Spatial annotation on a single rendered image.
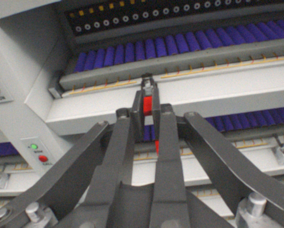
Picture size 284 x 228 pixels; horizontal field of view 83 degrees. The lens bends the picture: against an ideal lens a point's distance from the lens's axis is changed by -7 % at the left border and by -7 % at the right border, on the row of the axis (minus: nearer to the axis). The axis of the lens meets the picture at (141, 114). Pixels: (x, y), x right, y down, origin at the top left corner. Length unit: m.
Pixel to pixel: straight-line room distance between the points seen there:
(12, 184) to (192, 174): 0.47
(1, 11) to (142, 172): 0.37
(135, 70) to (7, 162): 0.45
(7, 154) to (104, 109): 0.41
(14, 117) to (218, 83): 0.34
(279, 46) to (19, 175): 0.65
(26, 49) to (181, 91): 0.25
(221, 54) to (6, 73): 0.33
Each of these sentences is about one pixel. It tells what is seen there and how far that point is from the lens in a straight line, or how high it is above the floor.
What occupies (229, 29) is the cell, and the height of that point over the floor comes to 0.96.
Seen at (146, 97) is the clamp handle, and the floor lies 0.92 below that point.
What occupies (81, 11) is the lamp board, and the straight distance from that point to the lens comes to 0.39.
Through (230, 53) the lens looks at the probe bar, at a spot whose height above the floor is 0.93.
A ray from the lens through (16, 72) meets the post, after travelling 0.30.
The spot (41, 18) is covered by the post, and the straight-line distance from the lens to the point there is 0.39.
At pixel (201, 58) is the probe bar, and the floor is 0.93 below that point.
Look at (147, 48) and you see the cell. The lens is 0.34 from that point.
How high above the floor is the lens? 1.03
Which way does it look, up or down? 34 degrees down
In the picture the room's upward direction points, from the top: 12 degrees counter-clockwise
